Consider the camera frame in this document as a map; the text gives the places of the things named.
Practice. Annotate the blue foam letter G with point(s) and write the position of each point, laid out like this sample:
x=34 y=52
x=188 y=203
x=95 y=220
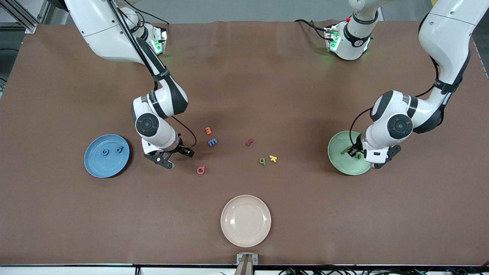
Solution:
x=102 y=152

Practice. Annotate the cream plate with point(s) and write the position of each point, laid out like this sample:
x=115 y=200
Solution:
x=246 y=220

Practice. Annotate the aluminium frame post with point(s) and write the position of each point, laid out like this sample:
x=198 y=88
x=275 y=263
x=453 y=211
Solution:
x=28 y=27

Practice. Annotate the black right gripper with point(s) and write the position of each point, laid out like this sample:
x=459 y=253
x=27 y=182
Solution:
x=180 y=148

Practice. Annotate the blue foam digit six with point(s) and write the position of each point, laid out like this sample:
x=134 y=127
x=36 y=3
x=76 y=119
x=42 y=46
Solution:
x=117 y=150

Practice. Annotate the red foam letter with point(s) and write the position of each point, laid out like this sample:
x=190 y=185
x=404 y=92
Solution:
x=249 y=143

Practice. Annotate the white table edge panel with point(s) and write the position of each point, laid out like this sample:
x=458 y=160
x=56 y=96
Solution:
x=76 y=271

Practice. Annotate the green foam letter P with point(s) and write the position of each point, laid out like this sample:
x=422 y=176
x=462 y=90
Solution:
x=262 y=161

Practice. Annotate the light green plate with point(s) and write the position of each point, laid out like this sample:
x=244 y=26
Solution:
x=340 y=164

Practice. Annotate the dark green foam letter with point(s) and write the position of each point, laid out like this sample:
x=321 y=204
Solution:
x=345 y=150

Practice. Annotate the yellow foam letter K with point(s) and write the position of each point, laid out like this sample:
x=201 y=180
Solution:
x=273 y=158

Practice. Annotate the grey metal camera bracket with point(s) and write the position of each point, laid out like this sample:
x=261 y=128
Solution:
x=247 y=260

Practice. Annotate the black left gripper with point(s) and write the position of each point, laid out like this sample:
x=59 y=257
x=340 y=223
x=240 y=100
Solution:
x=357 y=149

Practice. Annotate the blue foam letter E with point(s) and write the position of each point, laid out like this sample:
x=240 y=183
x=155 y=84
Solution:
x=212 y=142

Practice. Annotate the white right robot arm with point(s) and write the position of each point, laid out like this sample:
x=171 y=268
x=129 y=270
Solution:
x=103 y=34

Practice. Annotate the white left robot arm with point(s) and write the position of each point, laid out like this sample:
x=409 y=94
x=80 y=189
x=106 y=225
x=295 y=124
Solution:
x=447 y=38

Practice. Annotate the brown table cover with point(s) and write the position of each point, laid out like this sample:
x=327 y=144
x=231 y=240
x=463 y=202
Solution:
x=244 y=76

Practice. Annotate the orange foam letter E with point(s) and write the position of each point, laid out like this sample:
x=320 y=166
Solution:
x=208 y=130

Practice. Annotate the pink foam letter Q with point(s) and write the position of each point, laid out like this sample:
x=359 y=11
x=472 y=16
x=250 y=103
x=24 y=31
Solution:
x=198 y=170

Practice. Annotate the blue plate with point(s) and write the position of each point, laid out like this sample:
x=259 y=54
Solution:
x=103 y=168

